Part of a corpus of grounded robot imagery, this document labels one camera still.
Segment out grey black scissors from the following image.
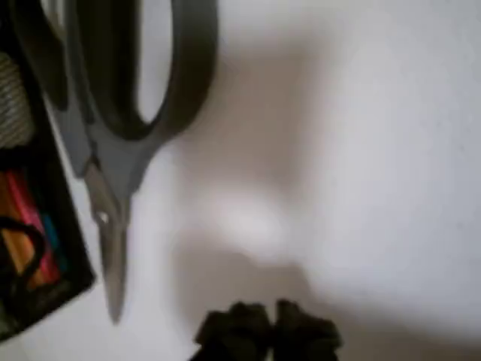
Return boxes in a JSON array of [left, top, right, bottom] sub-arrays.
[[11, 0, 219, 326]]

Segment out black mesh desk organizer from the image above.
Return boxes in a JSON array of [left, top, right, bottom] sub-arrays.
[[0, 0, 97, 335]]

